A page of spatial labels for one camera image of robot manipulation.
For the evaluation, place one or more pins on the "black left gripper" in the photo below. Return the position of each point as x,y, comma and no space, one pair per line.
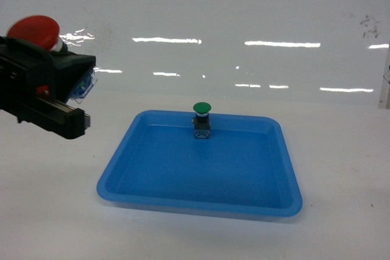
29,70

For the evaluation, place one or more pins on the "red push button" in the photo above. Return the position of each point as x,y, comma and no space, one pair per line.
44,31

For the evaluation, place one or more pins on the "green push button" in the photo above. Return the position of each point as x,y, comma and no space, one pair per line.
201,120

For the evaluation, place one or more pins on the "white glossy back panel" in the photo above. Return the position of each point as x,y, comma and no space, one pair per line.
325,51

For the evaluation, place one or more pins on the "blue plastic tray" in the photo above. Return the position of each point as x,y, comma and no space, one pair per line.
243,170

